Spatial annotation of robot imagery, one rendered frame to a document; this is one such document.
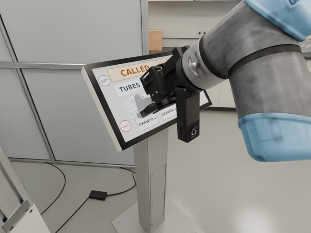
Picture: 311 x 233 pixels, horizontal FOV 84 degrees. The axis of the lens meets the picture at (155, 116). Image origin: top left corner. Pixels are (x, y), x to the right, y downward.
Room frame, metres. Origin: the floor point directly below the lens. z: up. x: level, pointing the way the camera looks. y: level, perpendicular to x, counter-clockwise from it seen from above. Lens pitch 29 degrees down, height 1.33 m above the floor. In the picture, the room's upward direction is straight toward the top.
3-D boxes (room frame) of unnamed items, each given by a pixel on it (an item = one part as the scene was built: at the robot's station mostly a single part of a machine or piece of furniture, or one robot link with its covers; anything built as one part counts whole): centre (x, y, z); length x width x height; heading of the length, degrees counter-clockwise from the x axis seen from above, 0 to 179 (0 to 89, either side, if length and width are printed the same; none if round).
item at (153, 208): (0.69, -0.01, 0.51); 0.50 x 0.45 x 1.02; 42
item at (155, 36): (2.97, 0.09, 1.04); 0.41 x 0.32 x 0.28; 85
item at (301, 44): (2.78, -2.16, 0.99); 0.40 x 0.31 x 0.17; 85
